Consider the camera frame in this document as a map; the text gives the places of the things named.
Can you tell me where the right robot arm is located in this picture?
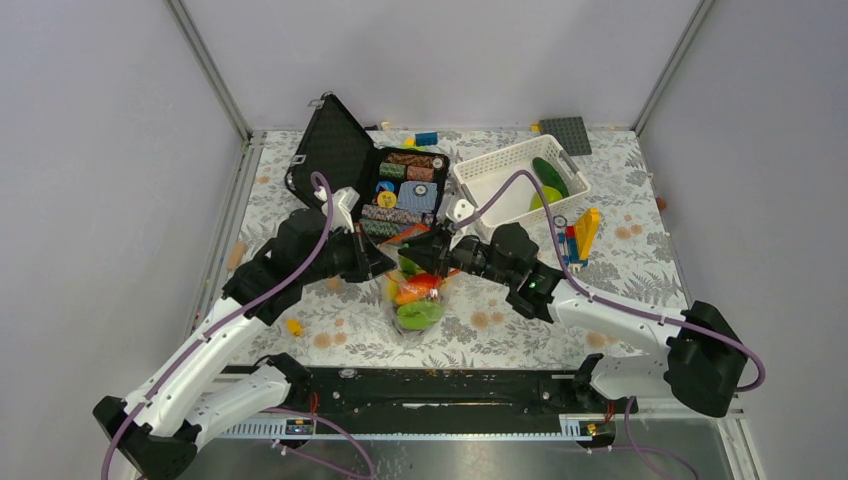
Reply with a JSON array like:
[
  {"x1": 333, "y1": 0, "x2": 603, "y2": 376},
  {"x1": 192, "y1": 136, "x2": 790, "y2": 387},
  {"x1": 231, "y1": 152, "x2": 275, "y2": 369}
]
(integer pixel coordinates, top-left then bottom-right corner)
[{"x1": 399, "y1": 219, "x2": 753, "y2": 418}]

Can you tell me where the clear zip bag orange zipper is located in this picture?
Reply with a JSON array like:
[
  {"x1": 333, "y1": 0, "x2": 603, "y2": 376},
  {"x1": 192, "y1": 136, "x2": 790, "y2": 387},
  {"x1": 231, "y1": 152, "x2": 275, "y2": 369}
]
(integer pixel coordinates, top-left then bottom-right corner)
[{"x1": 378, "y1": 224, "x2": 460, "y2": 337}]

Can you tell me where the green toy apple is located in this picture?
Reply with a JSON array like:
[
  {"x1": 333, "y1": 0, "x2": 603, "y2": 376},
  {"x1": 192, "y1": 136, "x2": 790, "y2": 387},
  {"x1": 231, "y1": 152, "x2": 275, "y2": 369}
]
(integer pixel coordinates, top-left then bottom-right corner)
[{"x1": 529, "y1": 186, "x2": 563, "y2": 211}]

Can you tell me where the blue toy brick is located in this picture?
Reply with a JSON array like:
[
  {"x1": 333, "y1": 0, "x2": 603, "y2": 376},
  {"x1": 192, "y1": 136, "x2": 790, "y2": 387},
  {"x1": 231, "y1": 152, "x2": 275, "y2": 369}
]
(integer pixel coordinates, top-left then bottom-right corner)
[{"x1": 414, "y1": 131, "x2": 439, "y2": 147}]

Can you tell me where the red orange toy mango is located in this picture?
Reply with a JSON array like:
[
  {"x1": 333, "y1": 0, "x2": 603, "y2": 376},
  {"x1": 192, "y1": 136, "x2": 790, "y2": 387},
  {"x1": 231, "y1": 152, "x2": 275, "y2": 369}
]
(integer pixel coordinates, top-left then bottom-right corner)
[{"x1": 394, "y1": 273, "x2": 443, "y2": 306}]

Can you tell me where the black poker chip case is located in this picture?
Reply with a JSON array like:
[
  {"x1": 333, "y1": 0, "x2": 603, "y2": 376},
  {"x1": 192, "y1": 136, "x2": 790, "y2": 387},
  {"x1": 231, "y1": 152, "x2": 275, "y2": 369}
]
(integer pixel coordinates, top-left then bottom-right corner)
[{"x1": 285, "y1": 92, "x2": 451, "y2": 241}]

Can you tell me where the white perforated plastic basket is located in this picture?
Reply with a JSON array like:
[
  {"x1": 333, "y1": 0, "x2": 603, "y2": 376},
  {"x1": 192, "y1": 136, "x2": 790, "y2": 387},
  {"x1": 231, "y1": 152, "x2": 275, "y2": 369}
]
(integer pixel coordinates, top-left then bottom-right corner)
[{"x1": 451, "y1": 134, "x2": 592, "y2": 239}]

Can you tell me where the small yellow toy brick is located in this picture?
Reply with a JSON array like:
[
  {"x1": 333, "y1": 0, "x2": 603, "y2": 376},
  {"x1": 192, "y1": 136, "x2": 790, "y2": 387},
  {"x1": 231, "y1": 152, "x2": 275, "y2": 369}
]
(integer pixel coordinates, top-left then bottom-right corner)
[{"x1": 285, "y1": 319, "x2": 304, "y2": 337}]

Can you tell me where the dark green toy cucumber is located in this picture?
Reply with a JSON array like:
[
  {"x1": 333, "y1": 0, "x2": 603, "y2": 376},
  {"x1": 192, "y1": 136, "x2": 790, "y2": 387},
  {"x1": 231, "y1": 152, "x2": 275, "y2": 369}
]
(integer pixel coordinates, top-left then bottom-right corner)
[{"x1": 531, "y1": 157, "x2": 570, "y2": 198}]

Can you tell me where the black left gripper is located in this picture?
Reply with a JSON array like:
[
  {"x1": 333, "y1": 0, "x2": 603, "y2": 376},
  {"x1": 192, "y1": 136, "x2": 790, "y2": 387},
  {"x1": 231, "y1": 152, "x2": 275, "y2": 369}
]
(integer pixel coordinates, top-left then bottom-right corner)
[{"x1": 300, "y1": 221, "x2": 398, "y2": 285}]

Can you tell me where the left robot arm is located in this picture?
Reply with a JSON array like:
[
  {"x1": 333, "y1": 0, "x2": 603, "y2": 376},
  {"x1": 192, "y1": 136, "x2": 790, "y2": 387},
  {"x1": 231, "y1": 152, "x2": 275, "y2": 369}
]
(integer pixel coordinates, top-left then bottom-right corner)
[{"x1": 93, "y1": 187, "x2": 395, "y2": 479}]

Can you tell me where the light green toy pepper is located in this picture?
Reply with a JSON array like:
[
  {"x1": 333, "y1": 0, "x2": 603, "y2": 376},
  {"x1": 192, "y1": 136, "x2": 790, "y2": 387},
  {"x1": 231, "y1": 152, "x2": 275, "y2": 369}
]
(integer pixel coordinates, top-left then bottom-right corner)
[{"x1": 396, "y1": 301, "x2": 445, "y2": 331}]

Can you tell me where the grey building base plate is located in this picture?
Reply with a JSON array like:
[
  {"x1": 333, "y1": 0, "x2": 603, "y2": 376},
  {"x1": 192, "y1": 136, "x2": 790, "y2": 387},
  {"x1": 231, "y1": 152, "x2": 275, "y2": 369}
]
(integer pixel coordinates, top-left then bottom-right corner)
[{"x1": 538, "y1": 116, "x2": 592, "y2": 156}]

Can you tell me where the tan wooden block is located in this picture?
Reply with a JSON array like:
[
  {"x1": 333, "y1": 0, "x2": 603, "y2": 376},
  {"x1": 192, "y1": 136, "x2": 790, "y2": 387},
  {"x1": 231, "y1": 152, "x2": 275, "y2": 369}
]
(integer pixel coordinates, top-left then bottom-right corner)
[{"x1": 225, "y1": 241, "x2": 248, "y2": 271}]

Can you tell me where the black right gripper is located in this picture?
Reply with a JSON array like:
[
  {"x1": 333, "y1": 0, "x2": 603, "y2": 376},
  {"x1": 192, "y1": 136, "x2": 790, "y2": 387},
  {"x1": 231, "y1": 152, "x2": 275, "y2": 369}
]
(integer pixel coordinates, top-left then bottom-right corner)
[{"x1": 399, "y1": 221, "x2": 516, "y2": 287}]

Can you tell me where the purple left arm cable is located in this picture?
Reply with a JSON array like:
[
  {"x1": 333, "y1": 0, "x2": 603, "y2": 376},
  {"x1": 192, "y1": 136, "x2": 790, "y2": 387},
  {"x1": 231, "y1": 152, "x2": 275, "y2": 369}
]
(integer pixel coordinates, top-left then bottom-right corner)
[{"x1": 100, "y1": 171, "x2": 334, "y2": 480}]

